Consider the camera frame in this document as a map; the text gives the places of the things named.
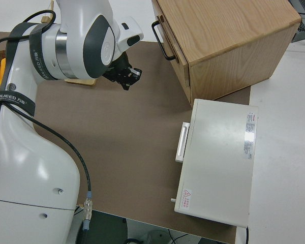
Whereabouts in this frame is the white oven door handle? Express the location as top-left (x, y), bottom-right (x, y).
top-left (174, 121), bottom-right (191, 163)

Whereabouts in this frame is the white toaster oven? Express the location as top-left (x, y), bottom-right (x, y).
top-left (169, 98), bottom-right (259, 228)

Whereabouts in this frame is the wooden mug tree stand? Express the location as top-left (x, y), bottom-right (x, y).
top-left (40, 0), bottom-right (97, 87)

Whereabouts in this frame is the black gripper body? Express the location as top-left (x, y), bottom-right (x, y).
top-left (103, 53), bottom-right (138, 88)

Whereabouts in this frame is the metal cable connector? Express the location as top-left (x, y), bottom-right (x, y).
top-left (81, 191), bottom-right (94, 232)

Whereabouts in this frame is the black metal drawer handle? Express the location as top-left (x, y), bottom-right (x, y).
top-left (151, 20), bottom-right (176, 61)

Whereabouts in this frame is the black velcro strap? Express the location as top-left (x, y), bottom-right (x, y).
top-left (11, 21), bottom-right (62, 82)
top-left (0, 90), bottom-right (36, 117)

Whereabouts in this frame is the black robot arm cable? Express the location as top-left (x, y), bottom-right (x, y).
top-left (0, 9), bottom-right (92, 194)

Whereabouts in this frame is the light wooden drawer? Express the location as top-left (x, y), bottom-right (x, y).
top-left (152, 0), bottom-right (189, 68)

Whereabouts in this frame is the brown table mat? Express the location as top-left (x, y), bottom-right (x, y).
top-left (0, 30), bottom-right (252, 244)

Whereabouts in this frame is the light wooden cabinet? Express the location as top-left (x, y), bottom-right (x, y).
top-left (151, 0), bottom-right (302, 102)

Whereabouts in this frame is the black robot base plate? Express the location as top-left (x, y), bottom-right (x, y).
top-left (75, 209), bottom-right (128, 244)

